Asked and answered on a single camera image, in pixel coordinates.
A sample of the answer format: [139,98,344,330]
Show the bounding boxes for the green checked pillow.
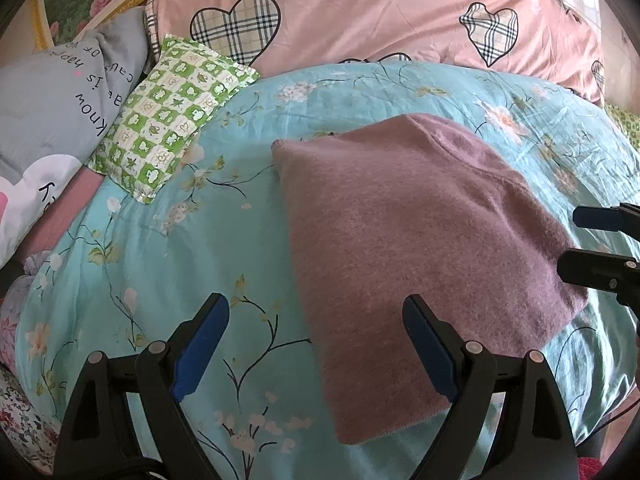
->
[87,35,261,206]

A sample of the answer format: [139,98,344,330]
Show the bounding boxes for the grey printed pillow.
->
[0,7,151,268]

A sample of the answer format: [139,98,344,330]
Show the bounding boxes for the green patterned pillow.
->
[604,102,640,153]

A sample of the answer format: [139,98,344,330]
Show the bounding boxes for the pink bedsheet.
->
[17,167,103,273]

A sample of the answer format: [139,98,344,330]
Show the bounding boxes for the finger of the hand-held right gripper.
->
[557,248,640,306]
[572,202,640,234]

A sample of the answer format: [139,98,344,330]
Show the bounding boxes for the red cloth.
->
[576,456,607,480]

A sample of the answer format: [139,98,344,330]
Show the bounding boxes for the mauve fuzzy sweater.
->
[271,113,590,446]

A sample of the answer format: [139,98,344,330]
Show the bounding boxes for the pink duvet with plaid hearts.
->
[145,0,607,107]

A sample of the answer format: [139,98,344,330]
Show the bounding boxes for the teal floral blanket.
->
[14,60,640,480]

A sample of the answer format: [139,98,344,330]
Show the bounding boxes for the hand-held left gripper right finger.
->
[403,294,579,480]

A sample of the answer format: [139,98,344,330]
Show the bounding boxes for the floral patterned cloth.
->
[0,275,63,476]

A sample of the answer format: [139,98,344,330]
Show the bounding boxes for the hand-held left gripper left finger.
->
[52,292,231,480]

